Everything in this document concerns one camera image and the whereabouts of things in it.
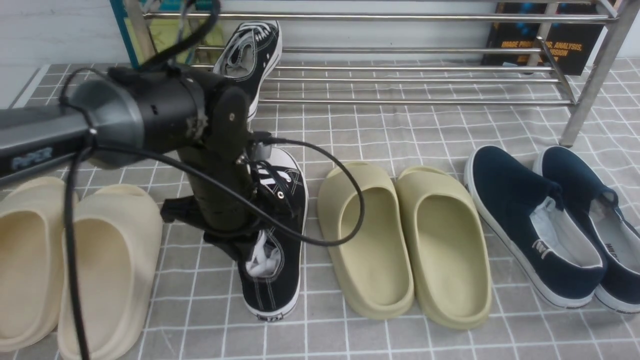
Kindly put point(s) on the silver metal shoe rack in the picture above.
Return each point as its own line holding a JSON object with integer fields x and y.
{"x": 542, "y": 67}

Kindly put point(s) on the olive foam slipper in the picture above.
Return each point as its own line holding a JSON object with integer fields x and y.
{"x": 373, "y": 268}
{"x": 447, "y": 248}

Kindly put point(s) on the navy slip-on shoe right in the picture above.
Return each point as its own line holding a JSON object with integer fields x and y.
{"x": 595, "y": 208}

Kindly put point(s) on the cream foam slipper far left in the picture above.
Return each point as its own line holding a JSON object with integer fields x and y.
{"x": 31, "y": 262}

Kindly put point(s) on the navy slip-on shoe left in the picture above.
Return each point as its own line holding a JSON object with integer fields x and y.
{"x": 529, "y": 216}

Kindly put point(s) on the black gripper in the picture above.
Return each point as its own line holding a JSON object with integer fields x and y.
{"x": 226, "y": 223}

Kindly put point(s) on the olive foam slipper left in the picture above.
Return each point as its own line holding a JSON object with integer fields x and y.
{"x": 373, "y": 268}

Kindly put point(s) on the black canvas sneaker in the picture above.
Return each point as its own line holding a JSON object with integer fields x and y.
{"x": 250, "y": 55}
{"x": 270, "y": 273}

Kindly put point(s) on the black book orange text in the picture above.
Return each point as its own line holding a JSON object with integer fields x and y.
{"x": 571, "y": 44}

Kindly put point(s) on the navy slip-on shoe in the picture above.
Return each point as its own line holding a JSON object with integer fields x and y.
{"x": 595, "y": 208}
{"x": 529, "y": 216}

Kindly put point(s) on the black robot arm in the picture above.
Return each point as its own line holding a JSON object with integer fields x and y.
{"x": 129, "y": 115}

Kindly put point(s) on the olive foam slipper right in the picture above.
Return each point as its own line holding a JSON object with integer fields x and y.
{"x": 447, "y": 248}

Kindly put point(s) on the cream foam slipper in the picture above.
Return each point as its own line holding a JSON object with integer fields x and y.
{"x": 31, "y": 262}
{"x": 118, "y": 233}

